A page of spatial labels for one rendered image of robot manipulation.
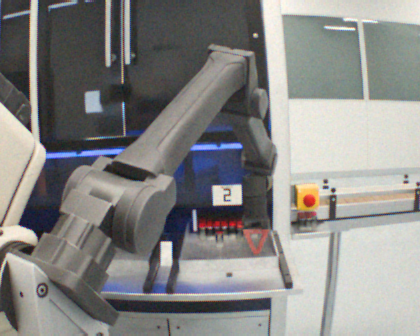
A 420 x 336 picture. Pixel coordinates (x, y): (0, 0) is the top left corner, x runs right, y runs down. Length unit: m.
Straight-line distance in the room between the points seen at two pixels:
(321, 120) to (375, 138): 0.85
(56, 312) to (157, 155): 0.23
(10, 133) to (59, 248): 0.17
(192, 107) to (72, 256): 0.29
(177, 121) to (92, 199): 0.18
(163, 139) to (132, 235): 0.15
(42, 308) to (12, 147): 0.21
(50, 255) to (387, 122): 6.14
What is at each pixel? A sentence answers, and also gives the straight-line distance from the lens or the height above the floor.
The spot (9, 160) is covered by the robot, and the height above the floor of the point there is 1.30.
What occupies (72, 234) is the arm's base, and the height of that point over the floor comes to 1.23.
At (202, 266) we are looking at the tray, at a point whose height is 0.90.
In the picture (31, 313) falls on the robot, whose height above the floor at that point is 1.17.
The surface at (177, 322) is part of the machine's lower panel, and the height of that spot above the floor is 0.56.
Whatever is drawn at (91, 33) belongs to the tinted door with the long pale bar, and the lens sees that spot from 1.47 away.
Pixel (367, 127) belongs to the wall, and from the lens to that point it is 6.34.
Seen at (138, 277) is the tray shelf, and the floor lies 0.88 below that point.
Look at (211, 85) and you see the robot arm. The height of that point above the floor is 1.36.
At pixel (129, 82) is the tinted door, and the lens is 1.43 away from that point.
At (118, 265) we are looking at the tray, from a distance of 1.27.
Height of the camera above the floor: 1.38
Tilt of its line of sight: 11 degrees down
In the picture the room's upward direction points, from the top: 3 degrees counter-clockwise
